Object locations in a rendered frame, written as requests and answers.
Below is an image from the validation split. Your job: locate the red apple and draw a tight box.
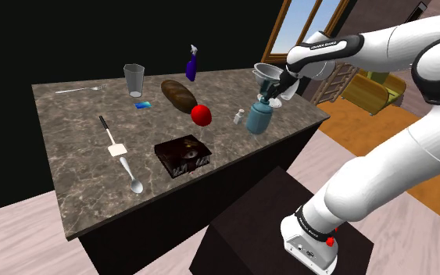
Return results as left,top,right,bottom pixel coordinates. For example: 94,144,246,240
190,104,213,127

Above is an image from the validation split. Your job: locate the brown bread loaf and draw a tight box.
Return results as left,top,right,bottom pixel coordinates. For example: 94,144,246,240
160,79,199,115

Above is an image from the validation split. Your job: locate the blue spray bottle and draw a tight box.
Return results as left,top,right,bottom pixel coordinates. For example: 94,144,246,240
184,44,199,83

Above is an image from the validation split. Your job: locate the wooden framed window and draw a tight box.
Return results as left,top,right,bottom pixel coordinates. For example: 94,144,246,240
260,0,352,65

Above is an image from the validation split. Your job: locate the dark robot stand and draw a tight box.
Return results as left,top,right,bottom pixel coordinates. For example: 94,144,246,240
188,165,375,275

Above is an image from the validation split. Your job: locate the yellow armchair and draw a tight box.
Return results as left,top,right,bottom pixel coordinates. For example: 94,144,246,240
341,70,408,116

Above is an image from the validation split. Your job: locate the white spatula with black handle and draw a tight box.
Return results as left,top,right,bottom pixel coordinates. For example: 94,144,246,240
98,115,128,158

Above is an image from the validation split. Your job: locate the orange rug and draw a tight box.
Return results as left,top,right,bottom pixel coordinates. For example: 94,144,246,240
316,98,440,232

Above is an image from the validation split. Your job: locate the wooden ladder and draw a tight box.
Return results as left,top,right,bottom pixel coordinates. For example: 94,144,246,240
309,62,359,106

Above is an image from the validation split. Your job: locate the teal bottle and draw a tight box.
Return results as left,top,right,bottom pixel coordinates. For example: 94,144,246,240
245,96,274,135

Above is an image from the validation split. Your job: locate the grey glass cup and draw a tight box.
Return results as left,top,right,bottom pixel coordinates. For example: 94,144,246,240
123,62,146,98

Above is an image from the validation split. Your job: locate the grey bowl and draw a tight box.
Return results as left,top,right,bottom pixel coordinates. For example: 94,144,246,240
252,62,284,95

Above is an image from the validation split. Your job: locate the dark book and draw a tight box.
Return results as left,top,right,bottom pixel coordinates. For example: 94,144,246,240
153,134,213,179

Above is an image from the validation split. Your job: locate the silver fork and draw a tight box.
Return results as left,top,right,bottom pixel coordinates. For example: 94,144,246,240
55,84,107,95

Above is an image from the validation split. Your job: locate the silver spoon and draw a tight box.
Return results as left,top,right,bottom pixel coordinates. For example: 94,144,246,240
119,156,145,195

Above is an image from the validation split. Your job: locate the white salt shaker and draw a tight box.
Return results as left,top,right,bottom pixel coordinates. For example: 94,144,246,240
232,108,246,126

